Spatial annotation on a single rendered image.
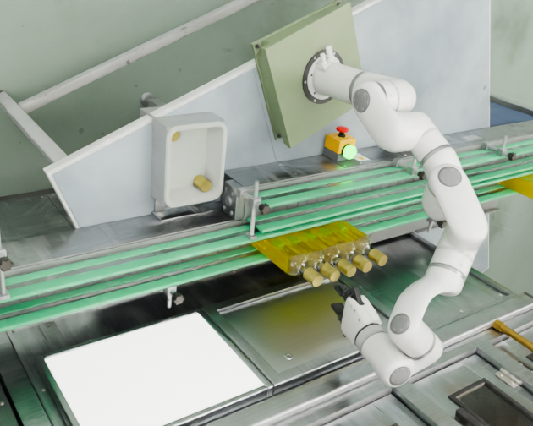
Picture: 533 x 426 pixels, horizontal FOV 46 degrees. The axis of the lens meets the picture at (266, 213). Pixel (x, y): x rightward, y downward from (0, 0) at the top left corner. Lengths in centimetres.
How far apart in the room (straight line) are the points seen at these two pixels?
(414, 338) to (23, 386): 85
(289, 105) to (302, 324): 60
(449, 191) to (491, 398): 55
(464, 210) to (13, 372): 106
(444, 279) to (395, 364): 21
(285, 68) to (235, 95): 15
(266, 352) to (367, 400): 27
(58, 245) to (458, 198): 94
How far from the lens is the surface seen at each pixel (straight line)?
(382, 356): 138
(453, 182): 143
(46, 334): 167
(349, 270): 169
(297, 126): 182
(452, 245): 144
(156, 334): 160
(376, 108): 154
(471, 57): 242
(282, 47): 172
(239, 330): 163
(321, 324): 170
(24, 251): 159
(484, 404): 167
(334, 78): 174
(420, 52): 220
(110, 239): 162
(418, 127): 154
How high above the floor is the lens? 216
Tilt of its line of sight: 45 degrees down
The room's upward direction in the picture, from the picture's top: 126 degrees clockwise
